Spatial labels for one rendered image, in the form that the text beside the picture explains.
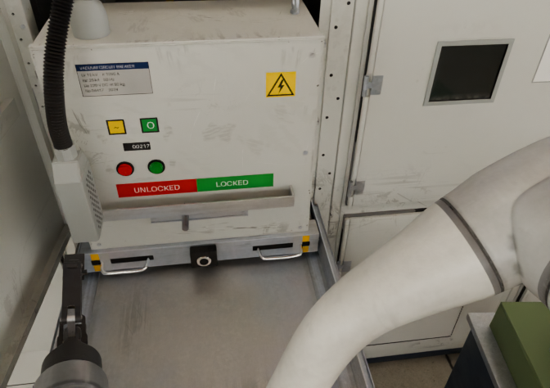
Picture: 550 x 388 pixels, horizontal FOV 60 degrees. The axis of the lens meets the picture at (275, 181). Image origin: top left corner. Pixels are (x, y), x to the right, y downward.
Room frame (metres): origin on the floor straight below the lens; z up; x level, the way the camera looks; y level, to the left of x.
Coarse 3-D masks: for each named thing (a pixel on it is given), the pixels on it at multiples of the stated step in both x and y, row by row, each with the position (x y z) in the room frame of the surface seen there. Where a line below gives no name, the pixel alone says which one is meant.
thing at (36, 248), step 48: (0, 0) 0.90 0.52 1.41; (0, 48) 0.89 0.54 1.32; (0, 96) 0.83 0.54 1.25; (0, 144) 0.77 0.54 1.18; (48, 144) 0.90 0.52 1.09; (0, 192) 0.71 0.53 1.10; (48, 192) 0.88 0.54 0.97; (0, 240) 0.66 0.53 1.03; (48, 240) 0.81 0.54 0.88; (0, 288) 0.60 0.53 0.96; (0, 336) 0.54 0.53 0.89; (0, 384) 0.47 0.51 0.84
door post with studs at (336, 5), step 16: (336, 0) 1.00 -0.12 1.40; (352, 0) 1.01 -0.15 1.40; (320, 16) 1.00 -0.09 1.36; (336, 16) 1.00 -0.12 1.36; (336, 32) 1.00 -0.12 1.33; (336, 48) 1.00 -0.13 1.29; (336, 64) 1.01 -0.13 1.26; (336, 80) 1.01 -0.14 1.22; (320, 96) 1.00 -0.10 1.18; (336, 96) 1.01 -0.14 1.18; (320, 112) 1.01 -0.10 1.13; (336, 112) 1.01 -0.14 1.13; (320, 128) 1.00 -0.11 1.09; (336, 128) 1.01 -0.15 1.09; (320, 144) 1.00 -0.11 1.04; (336, 144) 1.01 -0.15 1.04; (320, 160) 1.00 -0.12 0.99; (320, 176) 1.00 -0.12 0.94; (320, 192) 1.00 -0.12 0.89; (320, 208) 1.00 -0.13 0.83
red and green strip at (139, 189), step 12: (180, 180) 0.77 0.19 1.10; (192, 180) 0.77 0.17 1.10; (204, 180) 0.78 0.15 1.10; (216, 180) 0.78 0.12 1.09; (228, 180) 0.78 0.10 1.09; (240, 180) 0.79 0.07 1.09; (252, 180) 0.79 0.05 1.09; (264, 180) 0.80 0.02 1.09; (120, 192) 0.75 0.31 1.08; (132, 192) 0.75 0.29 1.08; (144, 192) 0.76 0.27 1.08; (156, 192) 0.76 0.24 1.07; (168, 192) 0.76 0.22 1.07; (180, 192) 0.77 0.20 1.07
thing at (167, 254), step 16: (208, 240) 0.77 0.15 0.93; (224, 240) 0.78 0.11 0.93; (240, 240) 0.78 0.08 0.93; (256, 240) 0.78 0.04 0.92; (272, 240) 0.79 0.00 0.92; (288, 240) 0.79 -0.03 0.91; (112, 256) 0.73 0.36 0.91; (128, 256) 0.74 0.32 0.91; (144, 256) 0.74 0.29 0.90; (160, 256) 0.75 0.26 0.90; (176, 256) 0.75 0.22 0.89; (224, 256) 0.77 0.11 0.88; (240, 256) 0.78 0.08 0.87; (256, 256) 0.78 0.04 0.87
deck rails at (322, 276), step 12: (312, 204) 0.92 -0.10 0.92; (312, 216) 0.91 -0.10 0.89; (312, 252) 0.82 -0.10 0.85; (324, 252) 0.77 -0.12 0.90; (312, 264) 0.78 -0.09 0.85; (324, 264) 0.76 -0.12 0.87; (84, 276) 0.72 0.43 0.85; (96, 276) 0.73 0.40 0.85; (312, 276) 0.74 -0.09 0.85; (324, 276) 0.74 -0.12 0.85; (84, 288) 0.69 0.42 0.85; (96, 288) 0.69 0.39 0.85; (324, 288) 0.71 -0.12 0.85; (84, 300) 0.66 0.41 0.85; (84, 312) 0.63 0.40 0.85; (348, 372) 0.50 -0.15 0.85; (360, 372) 0.47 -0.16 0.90; (348, 384) 0.48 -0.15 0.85; (360, 384) 0.46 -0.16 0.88
